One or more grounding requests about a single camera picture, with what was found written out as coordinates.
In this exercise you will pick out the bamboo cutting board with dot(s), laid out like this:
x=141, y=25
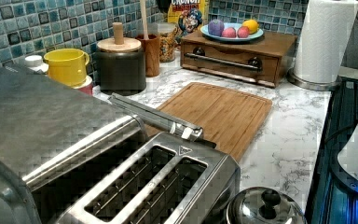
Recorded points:
x=229, y=118

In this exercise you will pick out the stainless steel two-slot toaster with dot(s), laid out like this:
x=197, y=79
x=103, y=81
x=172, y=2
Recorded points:
x=169, y=180

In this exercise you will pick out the brown wooden utensil holder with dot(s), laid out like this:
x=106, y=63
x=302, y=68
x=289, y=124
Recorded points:
x=150, y=44

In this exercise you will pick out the black canister wooden lid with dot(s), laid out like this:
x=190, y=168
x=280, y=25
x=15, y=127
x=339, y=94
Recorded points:
x=120, y=63

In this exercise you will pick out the glass jar of cereal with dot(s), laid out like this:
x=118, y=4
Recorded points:
x=166, y=32

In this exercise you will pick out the light blue plate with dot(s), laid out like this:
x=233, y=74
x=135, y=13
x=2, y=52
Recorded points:
x=236, y=26

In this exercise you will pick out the purple toy fruit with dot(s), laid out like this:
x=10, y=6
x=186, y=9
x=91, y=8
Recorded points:
x=216, y=27

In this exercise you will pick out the red toy apple left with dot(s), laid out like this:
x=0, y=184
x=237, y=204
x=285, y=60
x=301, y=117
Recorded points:
x=229, y=32

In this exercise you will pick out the red toy apple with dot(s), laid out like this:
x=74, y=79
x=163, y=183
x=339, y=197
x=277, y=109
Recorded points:
x=229, y=32
x=243, y=32

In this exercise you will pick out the wooden drawer box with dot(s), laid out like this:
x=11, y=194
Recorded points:
x=264, y=60

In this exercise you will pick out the red jar white lid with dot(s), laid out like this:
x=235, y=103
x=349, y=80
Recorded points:
x=86, y=86

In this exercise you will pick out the yellow cereal box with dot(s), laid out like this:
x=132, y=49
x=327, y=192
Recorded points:
x=188, y=16

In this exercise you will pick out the red toy apple right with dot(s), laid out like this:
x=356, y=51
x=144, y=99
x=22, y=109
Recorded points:
x=243, y=32

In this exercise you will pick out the yellow toy lemon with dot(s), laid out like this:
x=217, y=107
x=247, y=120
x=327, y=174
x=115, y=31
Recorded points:
x=252, y=25

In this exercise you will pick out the steel paper towel holder base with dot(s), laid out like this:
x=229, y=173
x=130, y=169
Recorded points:
x=312, y=86

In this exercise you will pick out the yellow mug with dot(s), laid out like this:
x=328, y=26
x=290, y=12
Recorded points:
x=67, y=66

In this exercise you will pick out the steel pot lid black knob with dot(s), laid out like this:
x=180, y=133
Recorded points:
x=260, y=205

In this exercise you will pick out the white bottle cap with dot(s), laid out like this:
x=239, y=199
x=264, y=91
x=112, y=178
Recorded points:
x=36, y=63

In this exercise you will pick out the white paper towel roll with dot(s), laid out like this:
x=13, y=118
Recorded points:
x=323, y=40

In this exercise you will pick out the wooden spoon handle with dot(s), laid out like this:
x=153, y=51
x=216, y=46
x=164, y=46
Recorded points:
x=144, y=18

